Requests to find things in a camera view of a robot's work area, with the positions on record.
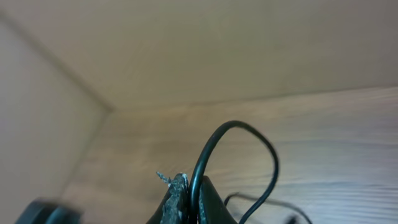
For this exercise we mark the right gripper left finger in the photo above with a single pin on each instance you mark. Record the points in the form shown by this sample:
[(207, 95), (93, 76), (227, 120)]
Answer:
[(173, 207)]

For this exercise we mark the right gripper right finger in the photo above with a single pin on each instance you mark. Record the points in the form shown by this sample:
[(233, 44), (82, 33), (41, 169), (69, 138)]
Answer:
[(211, 209)]

